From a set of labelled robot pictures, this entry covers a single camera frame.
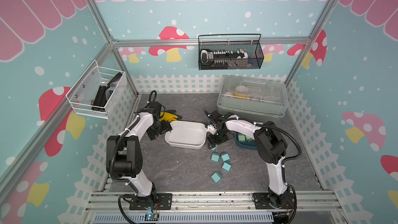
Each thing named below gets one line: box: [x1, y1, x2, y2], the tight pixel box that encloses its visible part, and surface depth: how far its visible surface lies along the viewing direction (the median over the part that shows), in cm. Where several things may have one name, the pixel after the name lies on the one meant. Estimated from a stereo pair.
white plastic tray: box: [164, 120, 208, 150], surface depth 98 cm
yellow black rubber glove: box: [159, 111, 179, 123], surface depth 107 cm
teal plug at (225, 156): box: [220, 151, 231, 162], surface depth 89 cm
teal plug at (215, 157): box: [210, 152, 220, 163], surface depth 89 cm
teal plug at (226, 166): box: [221, 160, 233, 172], surface depth 85 cm
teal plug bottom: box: [210, 171, 222, 184], surface depth 81 cm
